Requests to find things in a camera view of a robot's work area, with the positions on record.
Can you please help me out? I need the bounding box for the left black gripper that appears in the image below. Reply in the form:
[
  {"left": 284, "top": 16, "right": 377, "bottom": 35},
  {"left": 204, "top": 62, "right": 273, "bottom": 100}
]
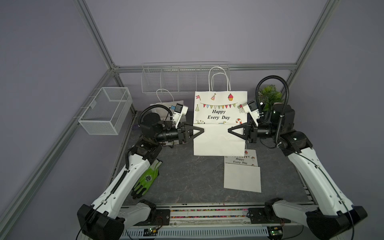
[{"left": 154, "top": 121, "right": 203, "bottom": 146}]

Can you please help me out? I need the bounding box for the white party paper bag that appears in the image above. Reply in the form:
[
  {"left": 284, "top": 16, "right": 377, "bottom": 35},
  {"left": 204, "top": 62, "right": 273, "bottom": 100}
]
[{"left": 224, "top": 149, "right": 262, "bottom": 193}]

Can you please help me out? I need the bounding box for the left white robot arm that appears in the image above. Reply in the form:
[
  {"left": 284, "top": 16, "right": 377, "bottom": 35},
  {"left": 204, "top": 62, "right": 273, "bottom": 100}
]
[{"left": 77, "top": 111, "right": 204, "bottom": 240}]

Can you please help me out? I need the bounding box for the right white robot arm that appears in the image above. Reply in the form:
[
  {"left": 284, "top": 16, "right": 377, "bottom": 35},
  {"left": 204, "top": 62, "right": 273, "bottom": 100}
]
[{"left": 228, "top": 101, "right": 368, "bottom": 240}]

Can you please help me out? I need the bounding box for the artificial plant in black vase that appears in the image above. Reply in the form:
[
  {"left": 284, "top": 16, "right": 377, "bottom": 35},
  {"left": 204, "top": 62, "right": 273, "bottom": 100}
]
[{"left": 258, "top": 85, "right": 283, "bottom": 112}]

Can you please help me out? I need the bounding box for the green work glove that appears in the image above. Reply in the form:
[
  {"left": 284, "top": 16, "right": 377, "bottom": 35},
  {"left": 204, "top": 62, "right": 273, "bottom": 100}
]
[{"left": 131, "top": 160, "right": 163, "bottom": 199}]

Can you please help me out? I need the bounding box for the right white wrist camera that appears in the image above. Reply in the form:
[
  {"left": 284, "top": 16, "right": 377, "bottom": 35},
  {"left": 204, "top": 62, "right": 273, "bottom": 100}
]
[{"left": 240, "top": 101, "right": 264, "bottom": 127}]

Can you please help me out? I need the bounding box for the left black corrugated cable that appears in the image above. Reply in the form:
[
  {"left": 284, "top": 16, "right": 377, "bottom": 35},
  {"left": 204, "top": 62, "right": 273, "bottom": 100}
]
[{"left": 137, "top": 104, "right": 174, "bottom": 127}]

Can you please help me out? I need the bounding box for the black corrugated cable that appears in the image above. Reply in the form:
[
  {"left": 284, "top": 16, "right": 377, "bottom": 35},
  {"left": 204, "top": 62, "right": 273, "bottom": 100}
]
[
  {"left": 137, "top": 104, "right": 174, "bottom": 127},
  {"left": 254, "top": 74, "right": 291, "bottom": 142}
]

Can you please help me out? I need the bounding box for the right black corrugated cable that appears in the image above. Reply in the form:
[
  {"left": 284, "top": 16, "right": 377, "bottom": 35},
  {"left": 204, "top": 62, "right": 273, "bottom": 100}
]
[{"left": 254, "top": 74, "right": 291, "bottom": 142}]

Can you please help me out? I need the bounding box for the white wire wall shelf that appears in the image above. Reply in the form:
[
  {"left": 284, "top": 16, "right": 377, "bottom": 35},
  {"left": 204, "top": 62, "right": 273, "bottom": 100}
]
[{"left": 141, "top": 62, "right": 231, "bottom": 94}]

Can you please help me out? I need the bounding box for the white wire basket on left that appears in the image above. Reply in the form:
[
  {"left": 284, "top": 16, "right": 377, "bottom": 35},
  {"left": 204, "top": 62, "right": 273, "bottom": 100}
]
[{"left": 78, "top": 87, "right": 133, "bottom": 136}]

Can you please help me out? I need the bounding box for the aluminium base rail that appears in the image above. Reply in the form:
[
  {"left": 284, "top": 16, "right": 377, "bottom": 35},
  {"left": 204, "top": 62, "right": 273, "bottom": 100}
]
[{"left": 80, "top": 203, "right": 343, "bottom": 240}]

